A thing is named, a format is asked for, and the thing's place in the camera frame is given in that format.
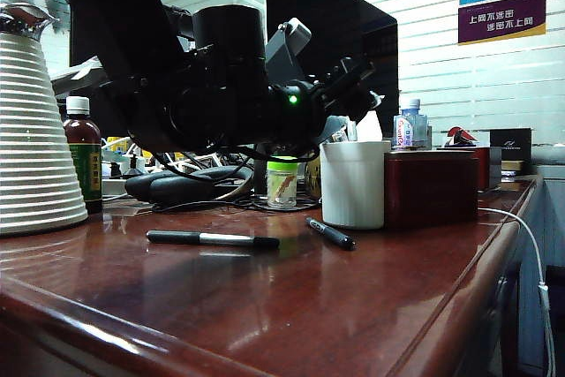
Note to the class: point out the grey model airplane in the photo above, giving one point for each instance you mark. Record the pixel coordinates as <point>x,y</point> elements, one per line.
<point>75,79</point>

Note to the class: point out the white folded tissue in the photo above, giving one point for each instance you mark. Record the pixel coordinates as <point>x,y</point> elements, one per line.
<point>371,127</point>

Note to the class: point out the white ribbed pen holder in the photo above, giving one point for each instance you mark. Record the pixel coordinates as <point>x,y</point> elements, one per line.
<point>353,187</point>

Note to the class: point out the yellow box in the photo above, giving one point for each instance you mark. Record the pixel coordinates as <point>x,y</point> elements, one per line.
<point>117,143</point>

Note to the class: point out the large black monitor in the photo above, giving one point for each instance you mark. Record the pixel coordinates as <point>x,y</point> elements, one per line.
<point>344,6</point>

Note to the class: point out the clear water bottle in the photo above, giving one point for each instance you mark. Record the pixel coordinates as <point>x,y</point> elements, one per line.
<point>410,127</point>

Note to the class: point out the black and silver pen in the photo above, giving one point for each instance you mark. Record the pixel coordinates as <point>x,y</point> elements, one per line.
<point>176,237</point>

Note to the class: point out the brown bottle white cap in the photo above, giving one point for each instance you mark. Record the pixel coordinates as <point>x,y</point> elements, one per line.
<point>84,147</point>

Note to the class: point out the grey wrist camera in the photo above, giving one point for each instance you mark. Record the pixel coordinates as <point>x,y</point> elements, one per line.
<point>284,52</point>

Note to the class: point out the white ribbed thermos jug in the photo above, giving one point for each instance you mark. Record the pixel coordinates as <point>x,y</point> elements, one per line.
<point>35,152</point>

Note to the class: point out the black marker pen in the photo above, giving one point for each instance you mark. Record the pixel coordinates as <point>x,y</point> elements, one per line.
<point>333,235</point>

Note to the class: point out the black padded headphones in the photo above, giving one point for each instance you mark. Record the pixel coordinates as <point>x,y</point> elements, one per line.
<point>176,187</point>

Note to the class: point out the yellow patterned cup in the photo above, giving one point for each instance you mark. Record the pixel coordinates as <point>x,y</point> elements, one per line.
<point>314,178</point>

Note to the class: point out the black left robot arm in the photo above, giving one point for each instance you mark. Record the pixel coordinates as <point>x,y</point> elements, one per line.
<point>132,41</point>

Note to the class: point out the white power strip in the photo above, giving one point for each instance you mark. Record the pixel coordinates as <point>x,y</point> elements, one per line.
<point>115,185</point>

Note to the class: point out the black gift box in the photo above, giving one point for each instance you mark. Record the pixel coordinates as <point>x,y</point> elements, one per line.
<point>510,147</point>

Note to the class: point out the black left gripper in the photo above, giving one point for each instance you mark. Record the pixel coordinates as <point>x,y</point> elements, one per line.
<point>291,114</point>

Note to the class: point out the small dark red box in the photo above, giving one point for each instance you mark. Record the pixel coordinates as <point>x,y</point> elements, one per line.
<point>485,169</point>

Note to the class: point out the red desk ornament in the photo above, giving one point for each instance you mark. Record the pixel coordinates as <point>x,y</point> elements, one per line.
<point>461,134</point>

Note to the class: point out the purple and white poster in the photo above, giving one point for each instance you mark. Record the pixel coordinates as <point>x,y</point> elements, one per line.
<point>503,19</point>

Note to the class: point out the clear jar green lid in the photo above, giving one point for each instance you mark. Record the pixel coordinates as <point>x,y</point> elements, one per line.
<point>282,187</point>

